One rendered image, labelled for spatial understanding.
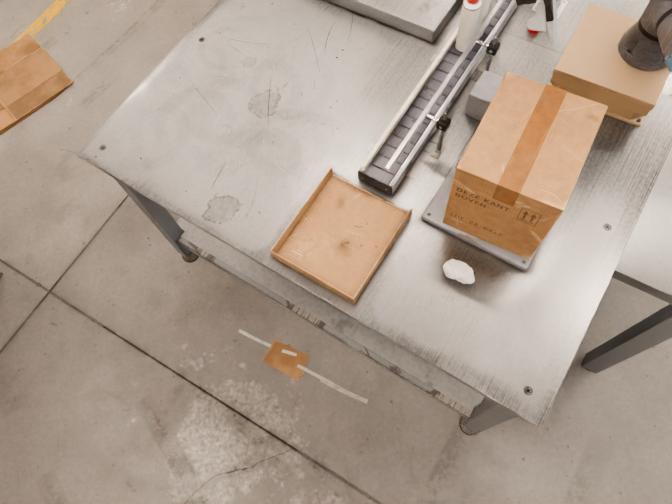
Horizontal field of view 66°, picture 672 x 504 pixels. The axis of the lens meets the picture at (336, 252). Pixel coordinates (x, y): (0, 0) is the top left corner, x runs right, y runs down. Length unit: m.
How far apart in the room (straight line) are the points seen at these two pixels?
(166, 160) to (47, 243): 1.23
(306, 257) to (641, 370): 1.47
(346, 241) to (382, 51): 0.68
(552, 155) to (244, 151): 0.86
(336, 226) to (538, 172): 0.54
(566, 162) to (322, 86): 0.80
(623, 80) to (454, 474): 1.42
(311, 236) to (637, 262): 0.84
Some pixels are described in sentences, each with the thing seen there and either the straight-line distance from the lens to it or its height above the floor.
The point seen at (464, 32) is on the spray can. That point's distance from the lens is 1.67.
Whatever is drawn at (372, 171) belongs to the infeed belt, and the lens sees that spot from 1.45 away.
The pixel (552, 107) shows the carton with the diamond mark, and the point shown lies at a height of 1.12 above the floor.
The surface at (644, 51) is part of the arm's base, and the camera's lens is 1.73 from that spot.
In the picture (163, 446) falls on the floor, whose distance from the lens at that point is 2.27.
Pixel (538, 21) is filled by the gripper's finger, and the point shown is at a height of 1.25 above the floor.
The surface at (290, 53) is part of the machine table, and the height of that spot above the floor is 0.83.
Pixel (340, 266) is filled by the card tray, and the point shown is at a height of 0.83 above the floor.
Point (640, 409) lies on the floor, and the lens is 2.35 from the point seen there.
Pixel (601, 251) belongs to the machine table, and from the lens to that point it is 1.51.
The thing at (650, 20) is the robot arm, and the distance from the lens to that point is 1.69.
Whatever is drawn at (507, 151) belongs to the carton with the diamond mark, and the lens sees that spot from 1.23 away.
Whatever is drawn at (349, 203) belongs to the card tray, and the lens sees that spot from 1.46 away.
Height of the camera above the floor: 2.11
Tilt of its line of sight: 66 degrees down
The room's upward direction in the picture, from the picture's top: 10 degrees counter-clockwise
